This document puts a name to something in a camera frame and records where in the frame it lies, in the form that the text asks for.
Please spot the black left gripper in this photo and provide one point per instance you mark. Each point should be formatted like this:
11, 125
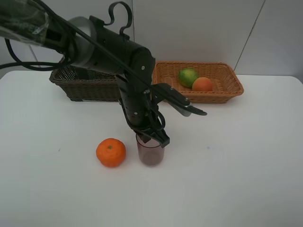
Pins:
142, 113

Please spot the translucent purple plastic cup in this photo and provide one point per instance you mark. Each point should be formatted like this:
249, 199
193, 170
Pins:
150, 153

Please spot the orange mandarin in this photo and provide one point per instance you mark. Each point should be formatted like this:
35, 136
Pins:
111, 152

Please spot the green lime fruit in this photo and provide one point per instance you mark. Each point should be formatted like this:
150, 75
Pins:
187, 77

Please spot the peach coloured bread bun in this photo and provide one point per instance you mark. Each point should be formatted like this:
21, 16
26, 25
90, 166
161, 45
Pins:
202, 84

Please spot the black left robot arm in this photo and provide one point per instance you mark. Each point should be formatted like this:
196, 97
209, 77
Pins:
87, 43

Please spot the light orange wicker basket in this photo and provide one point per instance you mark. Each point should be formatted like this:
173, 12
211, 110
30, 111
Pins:
225, 82

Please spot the dark brown wicker basket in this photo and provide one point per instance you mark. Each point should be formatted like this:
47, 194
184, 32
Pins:
86, 85

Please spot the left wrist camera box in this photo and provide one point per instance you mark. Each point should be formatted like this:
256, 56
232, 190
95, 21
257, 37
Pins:
165, 92

